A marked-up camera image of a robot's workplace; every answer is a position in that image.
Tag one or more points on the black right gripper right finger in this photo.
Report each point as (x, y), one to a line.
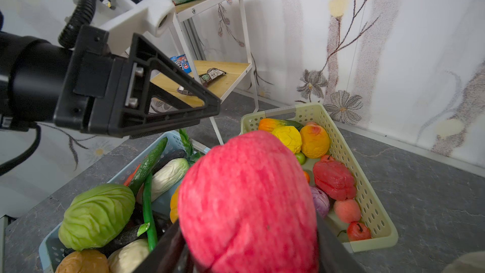
(333, 256)

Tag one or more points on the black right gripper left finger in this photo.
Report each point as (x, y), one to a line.
(170, 255)

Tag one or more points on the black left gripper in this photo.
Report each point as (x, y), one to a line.
(136, 95)

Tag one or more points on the pink dragon fruit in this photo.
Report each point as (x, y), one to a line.
(246, 206)

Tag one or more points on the light blue vegetable basket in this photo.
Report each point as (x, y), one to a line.
(55, 257)

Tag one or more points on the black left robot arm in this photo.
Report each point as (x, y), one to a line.
(33, 71)

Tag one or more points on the green chili pepper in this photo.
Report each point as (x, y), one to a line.
(145, 193)

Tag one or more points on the small red cherry apple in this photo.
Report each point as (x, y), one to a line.
(358, 231)

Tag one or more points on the beige potato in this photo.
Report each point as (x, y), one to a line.
(129, 257)

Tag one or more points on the pink peach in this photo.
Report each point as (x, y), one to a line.
(347, 211)

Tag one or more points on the green cucumber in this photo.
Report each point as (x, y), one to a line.
(147, 166)

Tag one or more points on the orange round fruit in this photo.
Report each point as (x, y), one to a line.
(174, 206)

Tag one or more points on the purple round cabbage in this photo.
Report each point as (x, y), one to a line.
(321, 201)

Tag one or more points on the green plastic fruit basket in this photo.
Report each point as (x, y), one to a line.
(373, 214)

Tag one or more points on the red chili pepper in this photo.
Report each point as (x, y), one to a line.
(131, 176)

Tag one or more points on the white bok choy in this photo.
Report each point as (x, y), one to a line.
(168, 176)

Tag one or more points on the blue candy packet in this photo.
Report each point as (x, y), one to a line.
(182, 62)

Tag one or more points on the green cabbage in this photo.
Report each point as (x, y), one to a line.
(96, 217)

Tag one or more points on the brown chocolate bar wrapper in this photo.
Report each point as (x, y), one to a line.
(207, 78)

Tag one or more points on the orange peach fruit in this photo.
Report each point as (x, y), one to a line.
(315, 141)

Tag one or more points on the white wooden two-tier shelf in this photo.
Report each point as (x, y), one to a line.
(214, 34)

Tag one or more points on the yellow bell pepper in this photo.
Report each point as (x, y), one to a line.
(290, 137)

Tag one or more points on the orange green papaya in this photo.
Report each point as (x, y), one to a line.
(270, 124)

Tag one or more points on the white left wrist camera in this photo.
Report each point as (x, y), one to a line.
(124, 18)

